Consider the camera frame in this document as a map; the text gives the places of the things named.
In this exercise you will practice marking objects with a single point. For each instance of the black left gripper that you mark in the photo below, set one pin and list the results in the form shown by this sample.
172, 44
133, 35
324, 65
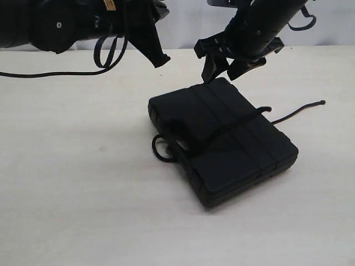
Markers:
135, 20

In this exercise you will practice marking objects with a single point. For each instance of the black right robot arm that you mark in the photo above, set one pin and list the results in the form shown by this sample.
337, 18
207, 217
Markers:
263, 9

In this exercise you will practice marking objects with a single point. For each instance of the white backdrop curtain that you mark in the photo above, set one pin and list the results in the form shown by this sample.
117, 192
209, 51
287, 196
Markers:
186, 21

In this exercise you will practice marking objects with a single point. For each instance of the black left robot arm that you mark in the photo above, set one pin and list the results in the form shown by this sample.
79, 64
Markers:
55, 25

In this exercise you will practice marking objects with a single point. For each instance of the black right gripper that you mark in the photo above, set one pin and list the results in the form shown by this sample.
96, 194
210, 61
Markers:
249, 39

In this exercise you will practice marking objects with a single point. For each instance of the black plastic carrying case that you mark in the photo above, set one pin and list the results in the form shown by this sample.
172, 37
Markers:
224, 143

